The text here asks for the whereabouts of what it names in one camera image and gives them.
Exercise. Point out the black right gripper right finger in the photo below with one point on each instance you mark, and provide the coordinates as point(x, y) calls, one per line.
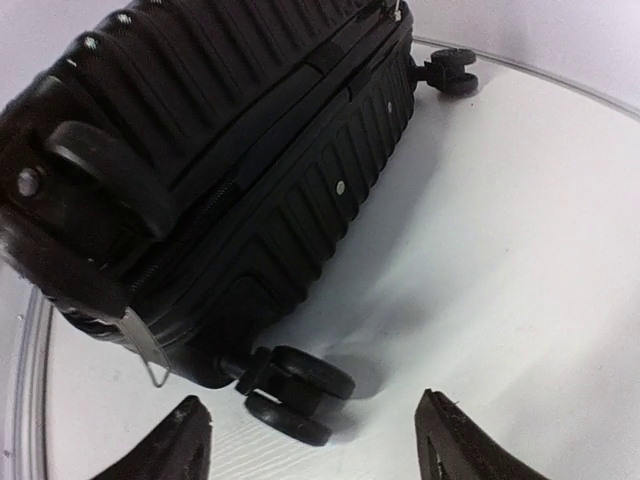
point(450, 445)

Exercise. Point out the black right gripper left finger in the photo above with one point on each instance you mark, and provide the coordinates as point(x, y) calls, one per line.
point(179, 447)

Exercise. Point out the black ribbed hard suitcase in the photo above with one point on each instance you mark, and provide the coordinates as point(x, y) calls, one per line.
point(177, 179)

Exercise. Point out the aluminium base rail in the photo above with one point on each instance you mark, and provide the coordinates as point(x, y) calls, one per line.
point(28, 436)

